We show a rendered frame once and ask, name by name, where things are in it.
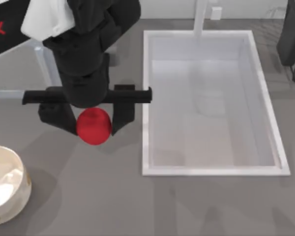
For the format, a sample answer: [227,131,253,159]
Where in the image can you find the red apple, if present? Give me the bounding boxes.
[76,107,113,146]

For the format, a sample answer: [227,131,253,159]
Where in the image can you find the cream glossy bowl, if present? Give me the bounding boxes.
[0,145,32,226]

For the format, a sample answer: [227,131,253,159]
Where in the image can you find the white sink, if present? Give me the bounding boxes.
[141,29,292,177]

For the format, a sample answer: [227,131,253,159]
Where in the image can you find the white wall socket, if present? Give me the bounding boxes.
[211,6,223,21]

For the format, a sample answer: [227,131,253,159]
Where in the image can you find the pale grey frame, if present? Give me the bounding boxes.
[0,38,57,99]

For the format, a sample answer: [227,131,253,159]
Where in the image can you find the white tall tap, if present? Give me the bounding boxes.
[192,0,207,38]

